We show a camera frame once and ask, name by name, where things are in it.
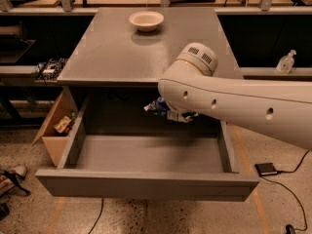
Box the blue chip bag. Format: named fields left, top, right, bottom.
left=143, top=97, right=199, bottom=123

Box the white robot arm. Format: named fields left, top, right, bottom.
left=158, top=43, right=312, bottom=149

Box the grey cabinet with top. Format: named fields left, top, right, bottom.
left=57, top=7, right=247, bottom=135

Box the open grey top drawer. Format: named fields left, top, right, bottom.
left=36, top=92, right=258, bottom=202

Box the white paper bowl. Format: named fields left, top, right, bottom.
left=129, top=11, right=164, bottom=32

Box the small item in box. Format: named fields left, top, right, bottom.
left=54, top=116, right=73, bottom=136

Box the open cardboard box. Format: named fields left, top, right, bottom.
left=32, top=91, right=77, bottom=166

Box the black white patterned notebook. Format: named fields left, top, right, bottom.
left=37, top=58, right=67, bottom=81

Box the black foot pedal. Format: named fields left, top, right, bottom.
left=254, top=163, right=278, bottom=176

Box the clear hand sanitizer bottle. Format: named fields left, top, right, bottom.
left=276, top=50, right=296, bottom=74

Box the white and orange shoe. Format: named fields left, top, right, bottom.
left=0, top=166, right=31, bottom=196

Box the black floor cable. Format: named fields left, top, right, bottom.
left=87, top=197, right=105, bottom=234

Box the black pedal cable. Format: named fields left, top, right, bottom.
left=260, top=149, right=312, bottom=234

